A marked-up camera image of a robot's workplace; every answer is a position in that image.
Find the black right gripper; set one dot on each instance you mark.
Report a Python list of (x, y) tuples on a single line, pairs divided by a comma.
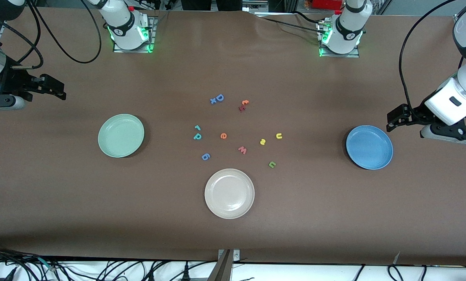
[(15, 80)]

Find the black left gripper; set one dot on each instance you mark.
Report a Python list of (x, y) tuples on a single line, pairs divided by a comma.
[(415, 114)]

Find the teal foam letter p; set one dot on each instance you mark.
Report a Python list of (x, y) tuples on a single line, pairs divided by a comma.
[(197, 137)]

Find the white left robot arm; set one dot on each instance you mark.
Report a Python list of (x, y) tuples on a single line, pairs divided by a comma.
[(348, 29)]

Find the blue plate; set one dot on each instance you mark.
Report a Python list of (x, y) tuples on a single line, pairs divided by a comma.
[(369, 147)]

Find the light green plate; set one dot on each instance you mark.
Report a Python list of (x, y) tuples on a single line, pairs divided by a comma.
[(120, 136)]

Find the brown table cover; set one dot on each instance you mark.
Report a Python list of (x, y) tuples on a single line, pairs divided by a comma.
[(61, 195)]

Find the red box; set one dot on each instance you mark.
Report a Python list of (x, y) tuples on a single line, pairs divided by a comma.
[(326, 4)]

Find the small grey paper flap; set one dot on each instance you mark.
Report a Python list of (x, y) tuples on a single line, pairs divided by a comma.
[(397, 257)]

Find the pink foam letter w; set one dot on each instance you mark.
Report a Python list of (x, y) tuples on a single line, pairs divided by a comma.
[(242, 150)]

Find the blue foam letter D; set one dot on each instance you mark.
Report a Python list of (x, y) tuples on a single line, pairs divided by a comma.
[(217, 98)]

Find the blue foam letter g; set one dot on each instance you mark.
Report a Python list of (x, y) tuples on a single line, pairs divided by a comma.
[(206, 155)]

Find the beige plate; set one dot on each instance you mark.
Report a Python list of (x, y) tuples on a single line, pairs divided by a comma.
[(229, 193)]

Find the black power plug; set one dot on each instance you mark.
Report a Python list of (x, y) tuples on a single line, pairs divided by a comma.
[(185, 273)]

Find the grey metal beam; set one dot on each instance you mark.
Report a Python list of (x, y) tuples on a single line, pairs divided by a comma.
[(221, 271)]

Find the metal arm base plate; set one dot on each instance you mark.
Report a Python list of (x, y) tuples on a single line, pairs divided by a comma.
[(152, 39), (342, 56)]

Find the silver metal bracket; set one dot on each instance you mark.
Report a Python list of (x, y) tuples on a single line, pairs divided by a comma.
[(236, 255)]

